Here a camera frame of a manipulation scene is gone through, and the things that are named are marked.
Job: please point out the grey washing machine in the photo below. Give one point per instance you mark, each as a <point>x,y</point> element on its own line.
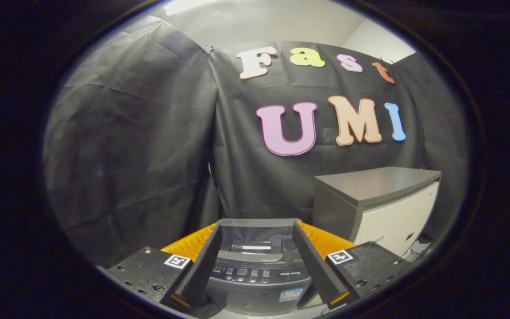
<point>255,292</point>

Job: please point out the cream cabinet with grey top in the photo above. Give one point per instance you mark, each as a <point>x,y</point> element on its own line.
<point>370,186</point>

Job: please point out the black backdrop cloth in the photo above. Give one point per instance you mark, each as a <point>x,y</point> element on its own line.
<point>126,133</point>

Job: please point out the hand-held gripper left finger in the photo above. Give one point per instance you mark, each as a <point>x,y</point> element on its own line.
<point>202,266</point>

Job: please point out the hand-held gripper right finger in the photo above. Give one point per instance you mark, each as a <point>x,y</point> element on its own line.
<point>314,270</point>

